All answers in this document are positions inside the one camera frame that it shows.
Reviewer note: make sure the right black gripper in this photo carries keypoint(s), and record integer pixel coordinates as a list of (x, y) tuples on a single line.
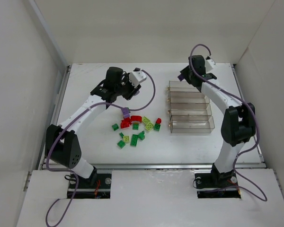
[(186, 73)]

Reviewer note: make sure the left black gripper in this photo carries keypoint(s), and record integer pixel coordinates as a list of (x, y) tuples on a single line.
[(131, 90)]

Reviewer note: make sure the red rounded lego brick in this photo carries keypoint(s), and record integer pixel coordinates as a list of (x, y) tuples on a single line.
[(136, 119)]

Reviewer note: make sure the small purple lego brick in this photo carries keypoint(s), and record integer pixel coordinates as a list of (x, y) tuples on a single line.
[(181, 77)]

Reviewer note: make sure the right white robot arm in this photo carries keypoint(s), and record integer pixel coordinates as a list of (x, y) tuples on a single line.
[(238, 124)]

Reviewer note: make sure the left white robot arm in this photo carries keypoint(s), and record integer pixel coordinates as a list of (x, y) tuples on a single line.
[(62, 141)]

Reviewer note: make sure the clear container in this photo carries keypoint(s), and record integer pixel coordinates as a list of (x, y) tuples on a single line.
[(187, 98), (181, 86), (191, 124), (189, 109)]

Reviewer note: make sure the red irregular lego piece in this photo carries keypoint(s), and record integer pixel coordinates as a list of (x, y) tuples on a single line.
[(125, 123)]

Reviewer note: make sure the lime lego brick upper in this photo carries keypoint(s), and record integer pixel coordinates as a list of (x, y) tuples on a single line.
[(145, 120)]

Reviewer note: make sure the lime lego brick lower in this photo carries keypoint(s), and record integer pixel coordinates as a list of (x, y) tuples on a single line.
[(149, 126)]

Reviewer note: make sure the small lime lego brick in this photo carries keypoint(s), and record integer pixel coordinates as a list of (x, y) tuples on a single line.
[(126, 139)]

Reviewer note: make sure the green lego piece studded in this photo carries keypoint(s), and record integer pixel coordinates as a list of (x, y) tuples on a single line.
[(141, 135)]

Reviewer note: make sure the long green lego brick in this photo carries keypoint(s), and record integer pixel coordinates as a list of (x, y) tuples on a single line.
[(134, 140)]

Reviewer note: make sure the green lego brick bottom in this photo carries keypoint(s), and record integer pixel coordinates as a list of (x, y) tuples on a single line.
[(121, 144)]

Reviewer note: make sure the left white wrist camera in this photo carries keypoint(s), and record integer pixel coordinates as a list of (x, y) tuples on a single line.
[(136, 77)]

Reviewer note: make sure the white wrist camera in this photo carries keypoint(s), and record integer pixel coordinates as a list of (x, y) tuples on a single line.
[(209, 64), (136, 77)]

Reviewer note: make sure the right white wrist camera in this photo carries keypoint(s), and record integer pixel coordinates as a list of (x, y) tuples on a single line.
[(209, 64)]

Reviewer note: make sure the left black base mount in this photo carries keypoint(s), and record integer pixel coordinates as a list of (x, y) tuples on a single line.
[(100, 189)]

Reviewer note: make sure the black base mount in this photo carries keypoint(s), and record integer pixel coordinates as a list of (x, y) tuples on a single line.
[(100, 189), (215, 186)]

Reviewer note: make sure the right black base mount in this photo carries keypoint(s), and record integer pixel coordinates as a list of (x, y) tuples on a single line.
[(215, 186)]

